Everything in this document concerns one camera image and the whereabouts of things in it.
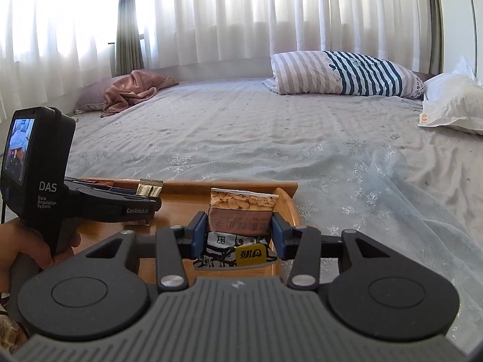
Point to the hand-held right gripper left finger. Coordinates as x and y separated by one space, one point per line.
199 237

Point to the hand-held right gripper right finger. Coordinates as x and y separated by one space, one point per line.
280 237

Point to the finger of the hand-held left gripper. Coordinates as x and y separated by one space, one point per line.
86 183
113 195

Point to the gold snack packet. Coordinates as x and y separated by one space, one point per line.
149 188

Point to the wooden tray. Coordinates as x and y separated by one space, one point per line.
173 207

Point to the peanut print snack packet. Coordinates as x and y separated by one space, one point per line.
241 215

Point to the person's left hand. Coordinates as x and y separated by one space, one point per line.
22 245

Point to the small pale object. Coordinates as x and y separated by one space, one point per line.
76 115

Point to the purple pillow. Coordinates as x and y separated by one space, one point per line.
92 96

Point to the pink blanket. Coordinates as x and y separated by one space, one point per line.
132 90

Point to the white sheer curtain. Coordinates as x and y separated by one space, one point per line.
283 11
56 26

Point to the green curtain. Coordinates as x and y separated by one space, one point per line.
130 26
437 22

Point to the striped pillow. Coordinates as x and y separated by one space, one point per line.
339 73

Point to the white pillow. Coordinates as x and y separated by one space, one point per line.
452 101

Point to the white wardrobe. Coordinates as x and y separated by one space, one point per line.
462 19

